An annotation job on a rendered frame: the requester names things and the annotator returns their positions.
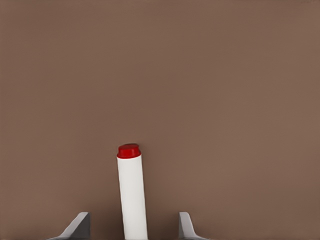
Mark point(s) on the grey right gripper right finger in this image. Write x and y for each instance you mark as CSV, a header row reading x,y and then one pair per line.
x,y
185,227

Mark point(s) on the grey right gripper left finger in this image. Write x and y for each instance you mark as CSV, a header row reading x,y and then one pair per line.
x,y
79,228

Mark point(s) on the white marker pen red end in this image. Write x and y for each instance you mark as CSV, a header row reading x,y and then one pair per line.
x,y
132,195

